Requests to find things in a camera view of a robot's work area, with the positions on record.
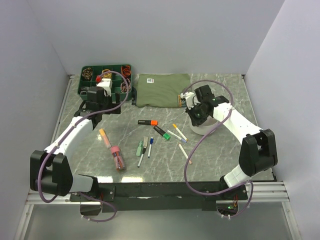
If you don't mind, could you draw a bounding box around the white round divided organizer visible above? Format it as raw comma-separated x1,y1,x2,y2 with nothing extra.
189,116,218,136

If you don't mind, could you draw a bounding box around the yellow pink highlighter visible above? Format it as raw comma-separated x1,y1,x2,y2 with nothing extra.
99,128,112,149

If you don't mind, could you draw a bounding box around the green cap black highlighter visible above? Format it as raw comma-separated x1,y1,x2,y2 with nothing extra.
153,125,171,141

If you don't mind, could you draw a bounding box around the orange cap black highlighter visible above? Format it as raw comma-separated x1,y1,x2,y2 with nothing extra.
137,120,158,126

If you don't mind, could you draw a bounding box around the blue cap white marker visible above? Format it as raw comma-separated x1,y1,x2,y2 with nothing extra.
147,137,154,158

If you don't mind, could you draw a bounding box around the grey white eraser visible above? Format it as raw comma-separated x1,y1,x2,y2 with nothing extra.
143,136,149,149

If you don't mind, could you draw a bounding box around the black cap white marker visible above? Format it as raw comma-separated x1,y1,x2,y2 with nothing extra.
137,147,146,168

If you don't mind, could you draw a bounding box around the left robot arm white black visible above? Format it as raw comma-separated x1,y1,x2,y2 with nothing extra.
30,86,121,201

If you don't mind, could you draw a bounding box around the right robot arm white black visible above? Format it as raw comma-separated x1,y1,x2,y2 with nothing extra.
180,85,278,199

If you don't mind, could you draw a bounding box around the yellow cap white marker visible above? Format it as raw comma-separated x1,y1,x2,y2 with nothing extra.
172,123,188,142

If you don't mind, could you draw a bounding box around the yellow rolled tie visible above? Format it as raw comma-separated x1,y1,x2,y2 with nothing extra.
101,69,112,76

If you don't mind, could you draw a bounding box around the brown patterned rolled tie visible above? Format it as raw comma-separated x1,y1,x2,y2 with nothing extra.
81,67,93,81

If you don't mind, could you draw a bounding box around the maroon floral rolled tie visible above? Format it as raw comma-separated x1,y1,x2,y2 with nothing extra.
120,78,131,93

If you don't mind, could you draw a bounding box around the light blue cap marker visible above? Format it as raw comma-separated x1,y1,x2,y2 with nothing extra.
167,130,187,143

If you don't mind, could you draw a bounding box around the green compartment tray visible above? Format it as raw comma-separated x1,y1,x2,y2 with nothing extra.
77,64,132,101

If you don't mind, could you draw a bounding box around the orange cap white marker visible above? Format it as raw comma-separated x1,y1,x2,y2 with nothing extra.
178,143,192,165

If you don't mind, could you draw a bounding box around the orange rolled tie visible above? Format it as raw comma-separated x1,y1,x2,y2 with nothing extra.
121,65,132,78

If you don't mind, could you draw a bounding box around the folded olive green t-shirt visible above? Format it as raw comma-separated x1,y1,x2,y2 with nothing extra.
135,73,191,108

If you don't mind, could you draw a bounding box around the pink cap clear pen tube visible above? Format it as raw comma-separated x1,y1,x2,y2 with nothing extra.
110,145,126,172

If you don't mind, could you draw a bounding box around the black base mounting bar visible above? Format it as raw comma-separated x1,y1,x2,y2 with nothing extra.
70,181,248,216

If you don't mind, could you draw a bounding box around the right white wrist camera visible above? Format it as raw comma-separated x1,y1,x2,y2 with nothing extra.
180,91,199,110

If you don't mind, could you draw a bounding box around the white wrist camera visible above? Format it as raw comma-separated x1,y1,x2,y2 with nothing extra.
180,91,199,110
95,75,113,97

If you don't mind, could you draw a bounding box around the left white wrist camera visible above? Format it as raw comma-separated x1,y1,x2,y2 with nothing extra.
95,75,113,97

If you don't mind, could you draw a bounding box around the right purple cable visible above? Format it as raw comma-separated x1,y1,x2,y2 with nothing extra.
181,79,254,218

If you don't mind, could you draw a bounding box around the aluminium rail frame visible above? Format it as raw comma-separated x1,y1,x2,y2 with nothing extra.
14,74,301,240

